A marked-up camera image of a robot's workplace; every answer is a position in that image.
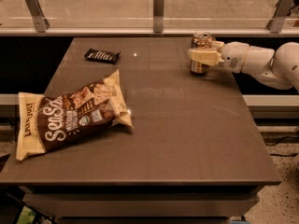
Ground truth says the orange soda can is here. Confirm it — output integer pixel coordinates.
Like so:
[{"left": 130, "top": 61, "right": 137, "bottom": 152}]
[{"left": 190, "top": 32, "right": 213, "bottom": 75}]

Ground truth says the glass railing panel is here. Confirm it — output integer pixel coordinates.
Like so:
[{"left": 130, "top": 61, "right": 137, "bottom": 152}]
[{"left": 0, "top": 0, "right": 299, "bottom": 30}]

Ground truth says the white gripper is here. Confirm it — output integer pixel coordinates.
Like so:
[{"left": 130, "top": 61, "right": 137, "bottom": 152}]
[{"left": 188, "top": 41, "right": 249, "bottom": 73}]

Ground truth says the metal railing bracket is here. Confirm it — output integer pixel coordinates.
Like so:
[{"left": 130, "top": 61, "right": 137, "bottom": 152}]
[
  {"left": 153, "top": 0, "right": 164, "bottom": 33},
  {"left": 25, "top": 0, "right": 50, "bottom": 33},
  {"left": 266, "top": 0, "right": 294, "bottom": 34}
]

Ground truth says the brown chips bag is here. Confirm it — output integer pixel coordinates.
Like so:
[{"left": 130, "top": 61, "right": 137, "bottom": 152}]
[{"left": 16, "top": 72, "right": 132, "bottom": 161}]

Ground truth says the left metal railing bracket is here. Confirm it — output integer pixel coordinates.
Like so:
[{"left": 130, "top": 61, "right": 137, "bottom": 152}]
[{"left": 25, "top": 0, "right": 50, "bottom": 33}]

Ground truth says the green item under table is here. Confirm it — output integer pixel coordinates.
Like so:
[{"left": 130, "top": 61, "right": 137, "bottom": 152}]
[{"left": 12, "top": 203, "right": 57, "bottom": 224}]

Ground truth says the right metal railing bracket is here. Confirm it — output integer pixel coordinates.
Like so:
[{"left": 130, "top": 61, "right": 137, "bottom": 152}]
[{"left": 266, "top": 0, "right": 294, "bottom": 34}]

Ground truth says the middle metal railing bracket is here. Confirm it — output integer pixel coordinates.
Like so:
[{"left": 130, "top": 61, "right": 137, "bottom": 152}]
[{"left": 153, "top": 0, "right": 164, "bottom": 33}]

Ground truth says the black floor cable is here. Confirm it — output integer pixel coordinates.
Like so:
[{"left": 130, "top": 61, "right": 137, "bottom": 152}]
[{"left": 264, "top": 135, "right": 299, "bottom": 158}]

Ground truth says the black candy bar wrapper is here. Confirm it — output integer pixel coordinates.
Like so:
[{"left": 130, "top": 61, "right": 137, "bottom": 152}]
[{"left": 84, "top": 49, "right": 120, "bottom": 63}]

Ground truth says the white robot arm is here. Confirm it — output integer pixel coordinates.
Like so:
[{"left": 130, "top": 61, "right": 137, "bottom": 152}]
[{"left": 188, "top": 41, "right": 299, "bottom": 91}]

